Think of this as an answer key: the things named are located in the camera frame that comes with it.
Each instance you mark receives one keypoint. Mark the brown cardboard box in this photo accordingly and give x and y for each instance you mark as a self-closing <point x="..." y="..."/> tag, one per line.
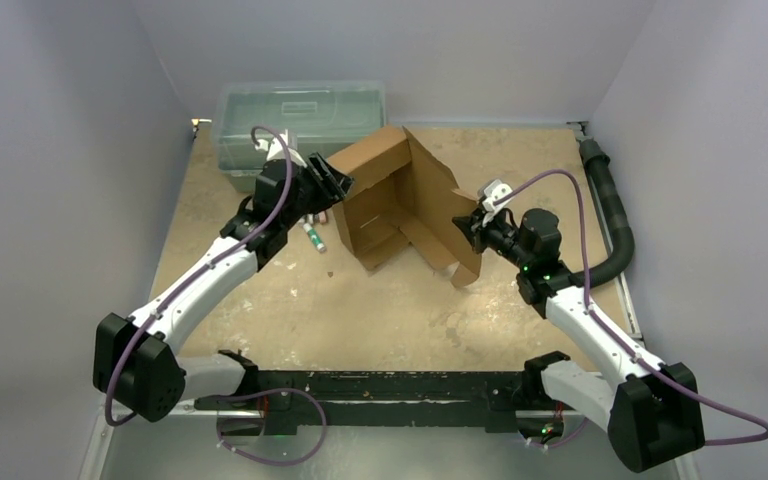
<point x="403" y="196"/>

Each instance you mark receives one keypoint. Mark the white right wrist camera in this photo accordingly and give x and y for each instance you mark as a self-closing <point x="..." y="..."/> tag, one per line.
<point x="493" y="195"/>

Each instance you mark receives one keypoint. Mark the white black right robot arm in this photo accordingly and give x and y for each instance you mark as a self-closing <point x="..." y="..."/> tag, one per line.
<point x="630" y="397"/>

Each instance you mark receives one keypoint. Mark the clear plastic storage bin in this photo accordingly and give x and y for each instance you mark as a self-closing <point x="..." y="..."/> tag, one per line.
<point x="325" y="117"/>

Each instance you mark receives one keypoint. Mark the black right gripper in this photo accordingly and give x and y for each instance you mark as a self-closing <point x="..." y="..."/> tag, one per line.
<point x="479" y="231"/>

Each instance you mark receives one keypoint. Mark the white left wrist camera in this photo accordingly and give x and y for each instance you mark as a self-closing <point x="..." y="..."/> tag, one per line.
<point x="280" y="145"/>

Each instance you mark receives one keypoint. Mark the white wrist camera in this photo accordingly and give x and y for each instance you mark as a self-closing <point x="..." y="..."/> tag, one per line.
<point x="493" y="195"/>
<point x="280" y="145"/>

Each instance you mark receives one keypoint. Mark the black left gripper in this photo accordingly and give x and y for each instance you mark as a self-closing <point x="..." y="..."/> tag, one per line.
<point x="334" y="183"/>

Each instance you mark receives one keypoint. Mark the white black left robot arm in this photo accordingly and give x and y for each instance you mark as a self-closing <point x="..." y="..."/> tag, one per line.
<point x="136" y="363"/>

